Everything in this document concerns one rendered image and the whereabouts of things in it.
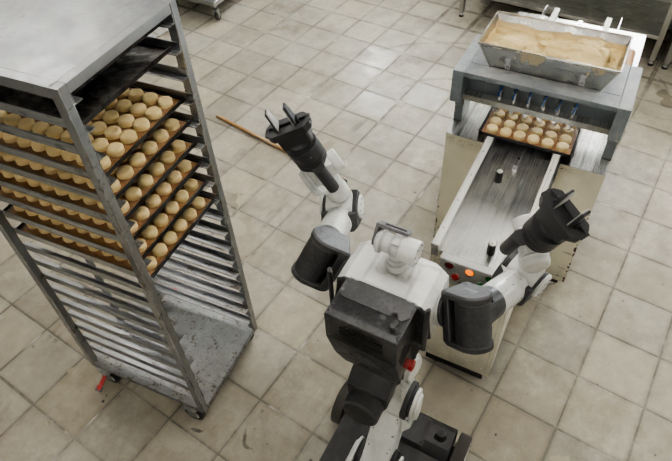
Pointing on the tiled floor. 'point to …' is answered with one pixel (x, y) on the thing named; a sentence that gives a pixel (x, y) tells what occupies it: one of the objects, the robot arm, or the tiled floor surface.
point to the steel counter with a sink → (572, 2)
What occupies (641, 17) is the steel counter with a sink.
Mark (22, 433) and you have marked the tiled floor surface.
